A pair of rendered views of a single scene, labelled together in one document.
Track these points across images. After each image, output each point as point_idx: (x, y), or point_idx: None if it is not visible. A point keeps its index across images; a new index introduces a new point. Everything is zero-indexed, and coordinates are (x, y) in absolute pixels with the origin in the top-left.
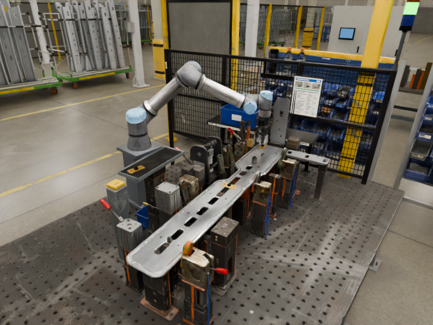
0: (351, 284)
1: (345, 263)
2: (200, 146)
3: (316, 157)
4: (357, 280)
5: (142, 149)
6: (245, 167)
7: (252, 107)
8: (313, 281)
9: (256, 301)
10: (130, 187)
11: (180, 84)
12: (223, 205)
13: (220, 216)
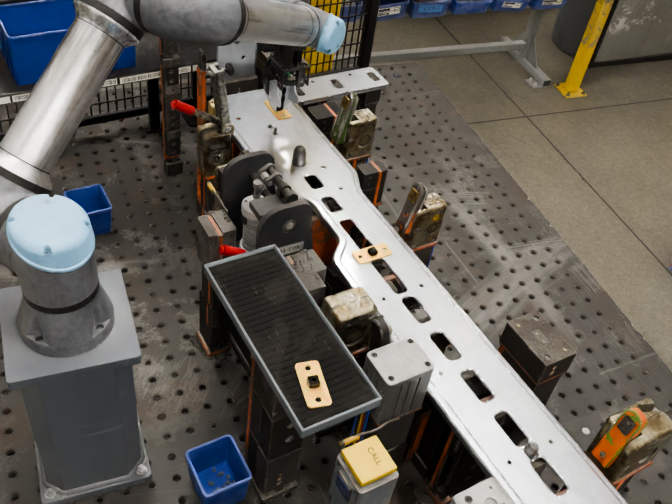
0: (582, 275)
1: (538, 249)
2: (295, 205)
3: (349, 75)
4: (576, 262)
5: (113, 322)
6: (308, 186)
7: (342, 31)
8: (557, 311)
9: (567, 410)
10: (80, 456)
11: (128, 41)
12: (445, 301)
13: (479, 329)
